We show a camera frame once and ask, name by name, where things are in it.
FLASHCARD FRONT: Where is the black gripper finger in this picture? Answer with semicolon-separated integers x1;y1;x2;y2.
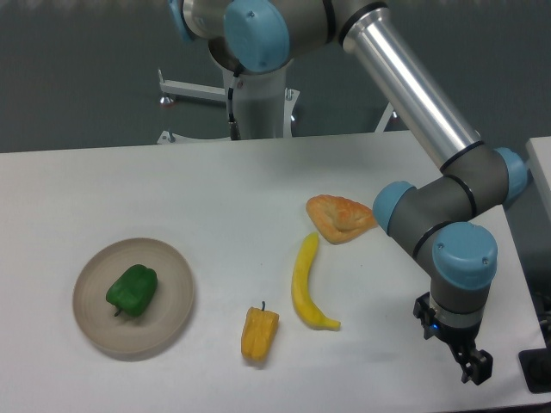
412;293;436;339
455;343;493;385

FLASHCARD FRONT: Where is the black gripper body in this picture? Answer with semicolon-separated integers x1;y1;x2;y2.
428;310;481;354

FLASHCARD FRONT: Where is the green bell pepper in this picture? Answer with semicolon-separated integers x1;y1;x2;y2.
105;264;158;317

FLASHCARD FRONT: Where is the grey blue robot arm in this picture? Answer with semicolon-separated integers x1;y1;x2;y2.
169;1;528;384

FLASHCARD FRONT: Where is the yellow bell pepper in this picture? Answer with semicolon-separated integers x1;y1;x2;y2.
241;301;279;362

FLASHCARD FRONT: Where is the beige round plate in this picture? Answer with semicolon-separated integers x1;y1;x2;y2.
72;238;195;361

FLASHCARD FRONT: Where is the black device at table edge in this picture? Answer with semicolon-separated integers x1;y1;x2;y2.
518;348;550;394

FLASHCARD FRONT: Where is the yellow banana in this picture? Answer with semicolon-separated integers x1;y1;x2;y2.
291;232;341;331

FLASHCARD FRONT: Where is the triangular pastry bread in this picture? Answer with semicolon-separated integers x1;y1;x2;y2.
306;194;377;244

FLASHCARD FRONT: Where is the white side table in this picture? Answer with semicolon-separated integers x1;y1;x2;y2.
498;136;550;219

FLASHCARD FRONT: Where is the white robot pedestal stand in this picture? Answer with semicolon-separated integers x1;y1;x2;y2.
158;39;406;145

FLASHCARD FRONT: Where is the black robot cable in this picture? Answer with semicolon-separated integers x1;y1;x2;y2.
227;59;245;141

